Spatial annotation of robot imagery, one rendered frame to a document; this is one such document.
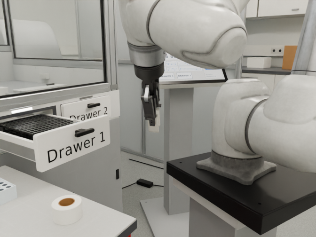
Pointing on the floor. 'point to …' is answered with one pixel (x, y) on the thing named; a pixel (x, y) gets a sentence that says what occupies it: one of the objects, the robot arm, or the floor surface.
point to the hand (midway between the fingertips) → (154, 120)
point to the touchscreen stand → (174, 142)
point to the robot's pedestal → (214, 219)
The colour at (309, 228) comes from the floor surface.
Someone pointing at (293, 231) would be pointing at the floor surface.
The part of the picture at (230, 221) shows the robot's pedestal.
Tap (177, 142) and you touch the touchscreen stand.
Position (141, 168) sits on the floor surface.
